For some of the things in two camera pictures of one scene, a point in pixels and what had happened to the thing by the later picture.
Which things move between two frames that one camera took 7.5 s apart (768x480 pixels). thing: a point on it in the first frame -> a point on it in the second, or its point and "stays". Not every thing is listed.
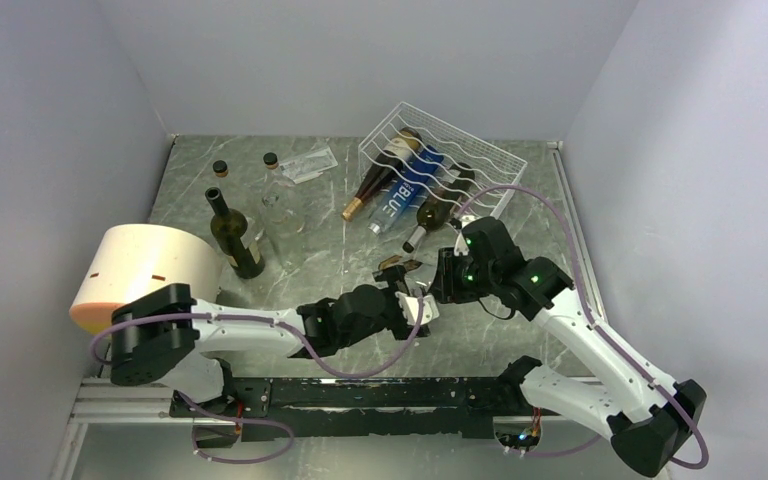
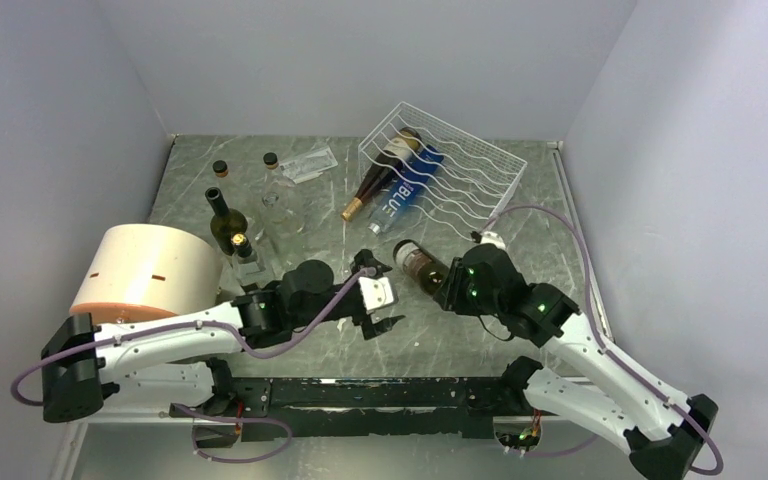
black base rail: [362, 407] stays
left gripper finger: [391, 276] -> [364, 258]
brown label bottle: [406, 265] -> [249, 265]
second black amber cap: [271, 160] stays
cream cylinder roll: [130, 260] stays
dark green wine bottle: [230, 230] stays
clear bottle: [282, 206] stays
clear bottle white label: [227, 225] -> [234, 196]
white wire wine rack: [420, 152] stays
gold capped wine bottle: [386, 165] stays
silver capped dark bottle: [439, 204] -> [424, 268]
